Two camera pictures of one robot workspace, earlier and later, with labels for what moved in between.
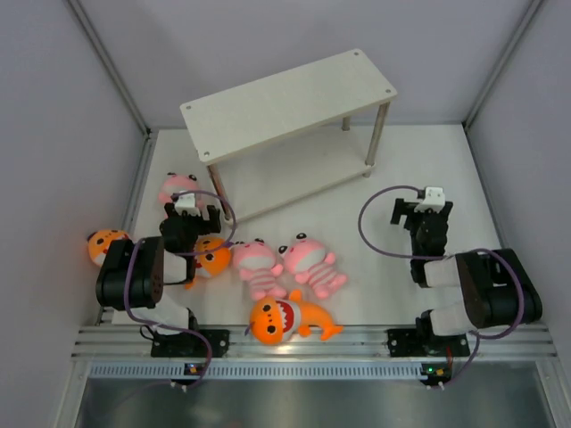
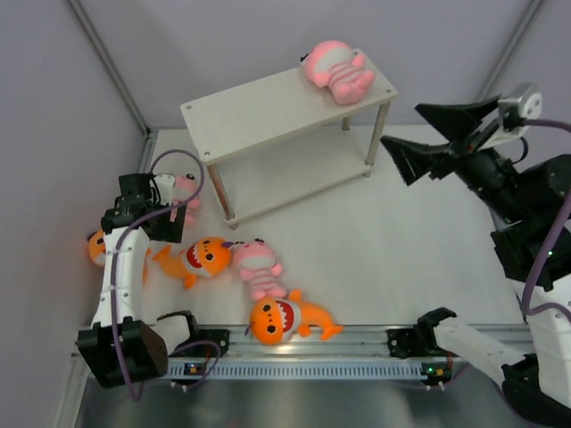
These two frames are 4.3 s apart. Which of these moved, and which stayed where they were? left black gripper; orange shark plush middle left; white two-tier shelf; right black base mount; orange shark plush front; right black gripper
Moved: right black gripper; left black gripper
Stayed: orange shark plush middle left; white two-tier shelf; orange shark plush front; right black base mount
